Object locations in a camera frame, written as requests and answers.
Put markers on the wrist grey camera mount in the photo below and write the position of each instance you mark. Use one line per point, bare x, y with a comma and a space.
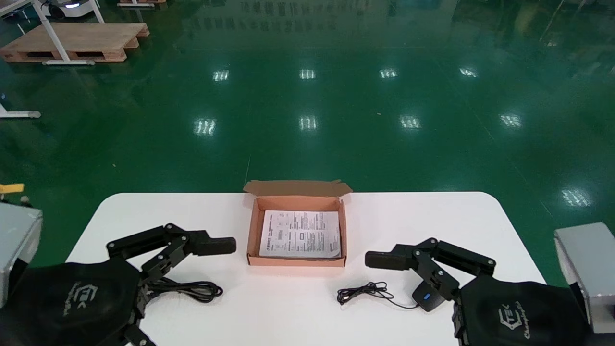
17, 245
588, 274

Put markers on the small wooden pallet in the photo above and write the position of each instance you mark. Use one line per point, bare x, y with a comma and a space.
141, 2

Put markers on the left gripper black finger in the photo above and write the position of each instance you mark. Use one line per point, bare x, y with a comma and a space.
211, 245
139, 338

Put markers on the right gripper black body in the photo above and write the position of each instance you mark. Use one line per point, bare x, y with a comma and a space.
519, 312

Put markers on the left wrist grey camera mount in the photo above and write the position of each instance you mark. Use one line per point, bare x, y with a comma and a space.
17, 245

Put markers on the right wrist grey camera mount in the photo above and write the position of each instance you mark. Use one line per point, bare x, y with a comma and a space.
588, 274

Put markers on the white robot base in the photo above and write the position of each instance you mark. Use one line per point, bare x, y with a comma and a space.
72, 6

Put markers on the yellow object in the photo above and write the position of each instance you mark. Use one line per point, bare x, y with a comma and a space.
10, 188

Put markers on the printed white paper manual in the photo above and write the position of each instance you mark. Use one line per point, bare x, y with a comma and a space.
298, 235

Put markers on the white metal-frame table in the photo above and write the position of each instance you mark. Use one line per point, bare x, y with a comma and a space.
21, 114
51, 33

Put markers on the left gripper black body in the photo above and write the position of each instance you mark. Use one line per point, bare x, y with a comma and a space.
72, 302

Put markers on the large wooden pallet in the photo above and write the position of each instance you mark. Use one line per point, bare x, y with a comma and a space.
81, 41

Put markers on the brown cardboard box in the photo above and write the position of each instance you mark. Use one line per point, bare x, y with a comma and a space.
295, 262

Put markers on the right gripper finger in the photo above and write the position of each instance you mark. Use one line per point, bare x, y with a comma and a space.
460, 331
389, 260

